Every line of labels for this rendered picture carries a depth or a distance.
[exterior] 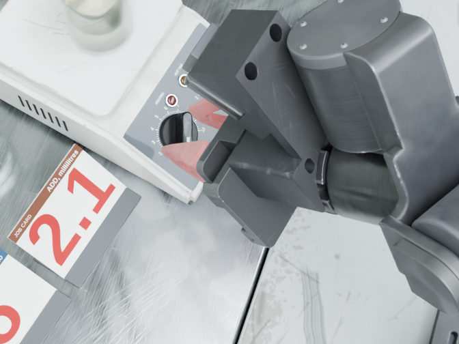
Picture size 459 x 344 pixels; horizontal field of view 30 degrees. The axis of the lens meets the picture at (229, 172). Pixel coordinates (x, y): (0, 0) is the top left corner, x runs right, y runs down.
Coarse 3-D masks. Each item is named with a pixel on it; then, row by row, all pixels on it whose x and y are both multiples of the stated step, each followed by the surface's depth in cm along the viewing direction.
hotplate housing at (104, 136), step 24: (192, 24) 69; (168, 48) 68; (0, 72) 67; (144, 72) 67; (0, 96) 71; (24, 96) 67; (48, 96) 66; (144, 96) 66; (48, 120) 70; (72, 120) 66; (96, 120) 65; (120, 120) 66; (96, 144) 68; (120, 144) 66; (144, 168) 67; (168, 192) 69; (192, 192) 68
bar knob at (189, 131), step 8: (184, 112) 66; (168, 120) 67; (176, 120) 67; (184, 120) 66; (192, 120) 66; (168, 128) 67; (176, 128) 67; (184, 128) 66; (192, 128) 66; (160, 136) 67; (168, 136) 67; (176, 136) 67; (184, 136) 66; (192, 136) 66; (168, 144) 67
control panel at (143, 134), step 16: (192, 48) 68; (176, 64) 68; (176, 80) 68; (160, 96) 67; (176, 96) 68; (192, 96) 68; (144, 112) 66; (160, 112) 67; (176, 112) 68; (224, 112) 70; (128, 128) 66; (144, 128) 66; (160, 128) 67; (208, 128) 69; (144, 144) 66; (160, 144) 67; (160, 160) 67; (176, 176) 67; (192, 176) 68
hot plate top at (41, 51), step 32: (32, 0) 66; (160, 0) 67; (0, 32) 65; (32, 32) 66; (64, 32) 66; (160, 32) 66; (0, 64) 65; (32, 64) 65; (64, 64) 65; (96, 64) 65; (128, 64) 65; (64, 96) 64; (96, 96) 64
